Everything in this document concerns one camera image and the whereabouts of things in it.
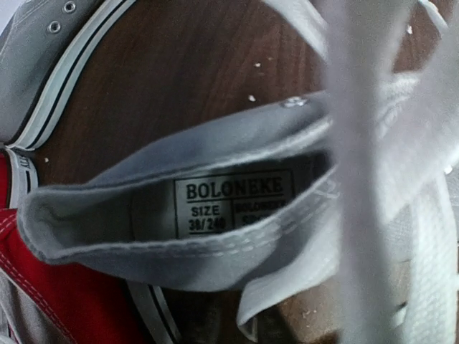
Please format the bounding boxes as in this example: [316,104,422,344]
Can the grey sneaker at back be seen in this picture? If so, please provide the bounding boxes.
[1,1,133,151]

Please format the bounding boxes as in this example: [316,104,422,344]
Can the red sneaker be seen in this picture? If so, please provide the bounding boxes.
[1,148,39,209]
[1,209,181,343]

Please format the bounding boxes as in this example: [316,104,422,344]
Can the back red sneaker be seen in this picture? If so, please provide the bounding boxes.
[1,148,39,209]

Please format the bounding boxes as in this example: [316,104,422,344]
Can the front red sneaker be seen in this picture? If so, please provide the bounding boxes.
[1,209,181,343]

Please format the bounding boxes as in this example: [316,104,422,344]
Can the grey sneaker with laces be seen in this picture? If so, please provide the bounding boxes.
[17,1,458,343]

